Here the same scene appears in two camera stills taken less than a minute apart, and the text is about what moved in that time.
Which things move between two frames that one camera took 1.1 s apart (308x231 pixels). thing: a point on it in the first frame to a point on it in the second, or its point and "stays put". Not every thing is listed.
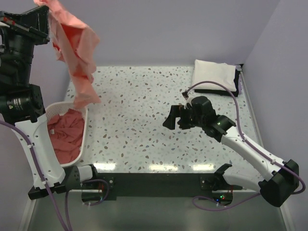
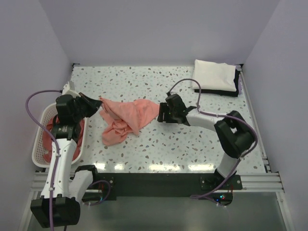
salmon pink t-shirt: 76,44 to 125,118
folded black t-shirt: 224,92 stays put
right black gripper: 176,111 to 163,108
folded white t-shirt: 223,73 stays put
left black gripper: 36,19 to 95,104
